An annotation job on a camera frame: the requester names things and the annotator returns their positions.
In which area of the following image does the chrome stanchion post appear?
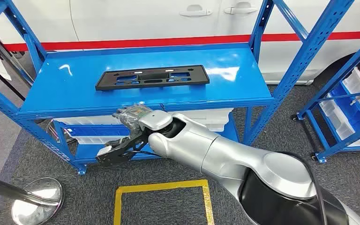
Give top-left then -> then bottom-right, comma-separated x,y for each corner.
0,173 -> 65,225

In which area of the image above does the black plastic plate holder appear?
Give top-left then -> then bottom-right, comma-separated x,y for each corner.
95,64 -> 210,91

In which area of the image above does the blue metal shelf rack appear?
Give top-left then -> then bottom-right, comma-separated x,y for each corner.
0,0 -> 356,176
292,38 -> 360,164

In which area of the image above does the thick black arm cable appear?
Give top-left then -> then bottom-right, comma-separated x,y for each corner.
276,151 -> 329,225

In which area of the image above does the thin black camera cable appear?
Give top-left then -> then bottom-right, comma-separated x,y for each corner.
127,150 -> 168,159

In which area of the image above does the thin black stanchion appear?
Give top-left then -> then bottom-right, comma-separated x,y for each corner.
0,64 -> 27,102

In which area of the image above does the long red barrier belt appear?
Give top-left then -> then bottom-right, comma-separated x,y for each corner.
4,30 -> 360,52

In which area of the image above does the white car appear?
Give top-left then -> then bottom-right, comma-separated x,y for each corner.
0,0 -> 360,86

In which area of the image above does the blue plastic bin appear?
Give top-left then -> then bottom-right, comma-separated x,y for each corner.
328,83 -> 360,137
62,125 -> 132,138

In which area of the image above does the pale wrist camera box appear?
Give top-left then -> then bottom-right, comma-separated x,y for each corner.
97,146 -> 116,157

